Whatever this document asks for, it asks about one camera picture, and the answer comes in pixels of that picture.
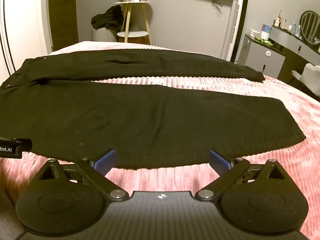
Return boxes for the white round side table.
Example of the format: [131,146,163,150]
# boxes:
[114,1,152,45]

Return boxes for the black pants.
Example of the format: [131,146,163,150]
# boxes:
[0,48,307,170]

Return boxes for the grey cabinet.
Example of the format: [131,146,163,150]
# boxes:
[236,33,286,79]

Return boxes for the dark clothes heap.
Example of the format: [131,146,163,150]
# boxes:
[91,5,125,30]

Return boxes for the dark brown door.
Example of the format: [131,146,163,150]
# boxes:
[48,0,79,52]

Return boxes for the round vanity mirror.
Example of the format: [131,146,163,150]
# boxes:
[300,10,320,43]

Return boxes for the grey dressing table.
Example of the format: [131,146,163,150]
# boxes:
[271,26,320,81]

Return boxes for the person's grey clothing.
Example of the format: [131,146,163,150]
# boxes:
[0,192,25,240]

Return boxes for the pink ribbed blanket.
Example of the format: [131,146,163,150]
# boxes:
[0,41,320,240]

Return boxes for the white chair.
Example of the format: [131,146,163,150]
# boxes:
[291,63,320,94]

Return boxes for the blue and white container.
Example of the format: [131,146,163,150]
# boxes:
[261,24,272,41]

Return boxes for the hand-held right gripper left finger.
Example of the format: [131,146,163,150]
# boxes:
[37,149,129,202]

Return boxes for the green leaf-shaped tray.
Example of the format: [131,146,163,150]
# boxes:
[255,37,274,46]

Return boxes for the white tower fan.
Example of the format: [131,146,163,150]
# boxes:
[220,0,250,63]

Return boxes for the white wardrobe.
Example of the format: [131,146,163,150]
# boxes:
[0,0,54,83]

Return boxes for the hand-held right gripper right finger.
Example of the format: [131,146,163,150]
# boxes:
[195,149,286,202]

